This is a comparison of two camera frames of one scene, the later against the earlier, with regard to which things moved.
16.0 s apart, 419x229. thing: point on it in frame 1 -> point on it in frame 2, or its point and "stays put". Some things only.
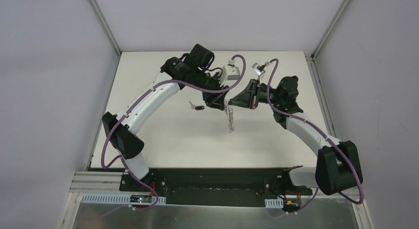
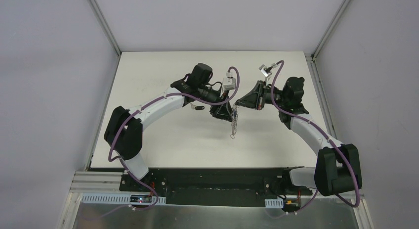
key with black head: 197,108 stays put
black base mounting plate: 214,187 stays put
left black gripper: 211,93 -> 216,107
